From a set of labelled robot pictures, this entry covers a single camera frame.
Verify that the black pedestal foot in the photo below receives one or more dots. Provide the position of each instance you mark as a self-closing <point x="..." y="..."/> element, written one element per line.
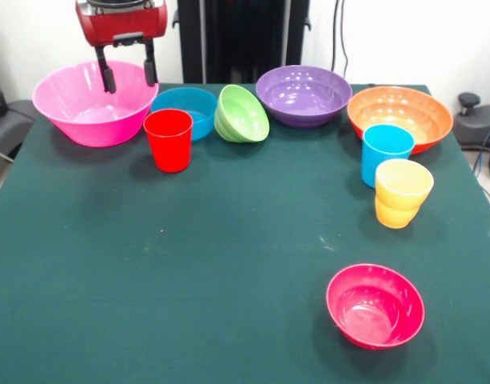
<point x="9" y="124"/>
<point x="476" y="120"/>

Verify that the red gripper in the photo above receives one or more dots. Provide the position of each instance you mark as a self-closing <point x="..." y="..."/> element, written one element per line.
<point x="124" y="26"/>

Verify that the green bowl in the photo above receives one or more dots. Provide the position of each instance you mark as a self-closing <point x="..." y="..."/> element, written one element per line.
<point x="244" y="116"/>

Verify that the red cup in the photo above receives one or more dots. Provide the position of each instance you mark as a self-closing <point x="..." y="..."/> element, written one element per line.
<point x="168" y="144"/>

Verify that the purple bowl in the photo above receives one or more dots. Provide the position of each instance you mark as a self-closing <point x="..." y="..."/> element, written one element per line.
<point x="303" y="94"/>

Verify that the blue cup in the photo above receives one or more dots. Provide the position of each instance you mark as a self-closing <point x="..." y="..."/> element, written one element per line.
<point x="384" y="156"/>

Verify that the small crimson bowl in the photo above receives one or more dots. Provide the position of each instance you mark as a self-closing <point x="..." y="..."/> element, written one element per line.
<point x="374" y="308"/>

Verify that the large pink bowl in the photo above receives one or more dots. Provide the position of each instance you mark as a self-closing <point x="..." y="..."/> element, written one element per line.
<point x="88" y="120"/>

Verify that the blue bowl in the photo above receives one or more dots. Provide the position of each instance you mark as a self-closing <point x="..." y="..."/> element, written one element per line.
<point x="188" y="104"/>

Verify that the dark green tablecloth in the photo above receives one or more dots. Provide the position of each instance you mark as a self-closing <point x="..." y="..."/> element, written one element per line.
<point x="228" y="300"/>

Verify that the yellow cup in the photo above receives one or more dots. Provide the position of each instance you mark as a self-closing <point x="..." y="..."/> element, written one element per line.
<point x="402" y="196"/>

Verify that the red-orange bowl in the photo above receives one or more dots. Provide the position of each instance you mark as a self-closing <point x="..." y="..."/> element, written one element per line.
<point x="400" y="108"/>

